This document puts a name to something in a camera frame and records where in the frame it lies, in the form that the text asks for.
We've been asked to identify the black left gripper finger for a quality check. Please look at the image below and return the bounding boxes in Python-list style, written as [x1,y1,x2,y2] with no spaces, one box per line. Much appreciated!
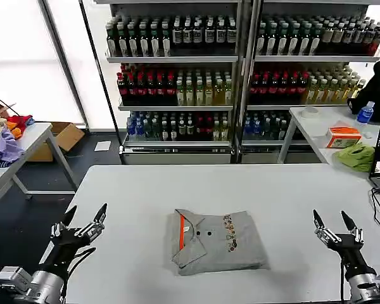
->
[49,205,78,239]
[73,202,108,239]

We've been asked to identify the white side table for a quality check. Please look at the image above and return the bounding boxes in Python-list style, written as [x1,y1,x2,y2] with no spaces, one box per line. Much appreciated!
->
[277,106,380,179]

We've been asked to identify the grey polo shirt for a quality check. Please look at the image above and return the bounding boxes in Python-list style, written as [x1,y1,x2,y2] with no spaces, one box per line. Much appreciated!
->
[170,208,270,277]

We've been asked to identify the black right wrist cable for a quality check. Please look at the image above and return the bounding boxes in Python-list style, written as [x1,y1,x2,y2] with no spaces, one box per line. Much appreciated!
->
[339,255,350,303]

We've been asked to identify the green cloth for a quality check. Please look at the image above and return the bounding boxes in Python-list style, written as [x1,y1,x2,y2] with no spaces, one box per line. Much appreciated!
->
[332,142,376,174]

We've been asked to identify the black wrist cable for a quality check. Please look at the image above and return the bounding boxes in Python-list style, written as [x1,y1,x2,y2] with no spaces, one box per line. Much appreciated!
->
[339,255,350,303]
[60,246,98,304]

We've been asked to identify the red cloth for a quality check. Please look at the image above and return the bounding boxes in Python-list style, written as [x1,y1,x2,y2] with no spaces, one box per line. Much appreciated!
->
[6,115,34,131]

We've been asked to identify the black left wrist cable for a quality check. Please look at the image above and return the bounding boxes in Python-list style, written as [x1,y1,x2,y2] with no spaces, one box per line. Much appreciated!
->
[60,246,98,304]

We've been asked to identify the black slanted pole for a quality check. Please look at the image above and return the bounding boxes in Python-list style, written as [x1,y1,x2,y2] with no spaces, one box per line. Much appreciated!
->
[78,0,122,166]

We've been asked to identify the blue water bottle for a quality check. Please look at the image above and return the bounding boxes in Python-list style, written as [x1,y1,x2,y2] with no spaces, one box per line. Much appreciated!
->
[357,101,376,124]

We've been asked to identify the orange cloth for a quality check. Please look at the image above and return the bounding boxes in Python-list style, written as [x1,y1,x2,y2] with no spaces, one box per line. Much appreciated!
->
[6,122,23,140]

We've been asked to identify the black bag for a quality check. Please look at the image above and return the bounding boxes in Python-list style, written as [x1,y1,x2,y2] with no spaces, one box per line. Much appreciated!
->
[347,60,380,123]

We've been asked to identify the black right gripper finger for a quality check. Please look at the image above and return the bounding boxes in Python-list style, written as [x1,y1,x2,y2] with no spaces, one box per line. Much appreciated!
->
[340,210,365,245]
[312,208,341,244]

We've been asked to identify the grey work table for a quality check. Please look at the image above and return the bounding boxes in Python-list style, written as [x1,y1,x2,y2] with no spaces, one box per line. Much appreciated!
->
[0,122,77,217]

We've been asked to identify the orange cardboard box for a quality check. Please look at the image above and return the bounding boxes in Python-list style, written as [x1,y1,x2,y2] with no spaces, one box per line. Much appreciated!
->
[325,126,363,149]

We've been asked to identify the purple cloth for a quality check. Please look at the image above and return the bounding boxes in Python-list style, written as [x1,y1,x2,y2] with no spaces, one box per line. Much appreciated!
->
[0,126,26,168]

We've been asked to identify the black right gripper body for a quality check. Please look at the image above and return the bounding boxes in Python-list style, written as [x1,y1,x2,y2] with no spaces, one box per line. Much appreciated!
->
[330,233,377,282]

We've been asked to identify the shelf rack with bottles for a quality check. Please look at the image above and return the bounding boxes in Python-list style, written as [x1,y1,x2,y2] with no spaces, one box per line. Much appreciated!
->
[93,0,246,165]
[240,0,380,165]

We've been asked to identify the brown cardboard box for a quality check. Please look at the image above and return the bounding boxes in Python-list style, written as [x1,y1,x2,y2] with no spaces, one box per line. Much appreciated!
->
[28,122,86,163]

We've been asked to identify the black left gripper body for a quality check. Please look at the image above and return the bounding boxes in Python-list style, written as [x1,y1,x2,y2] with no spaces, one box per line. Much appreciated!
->
[39,227,93,280]

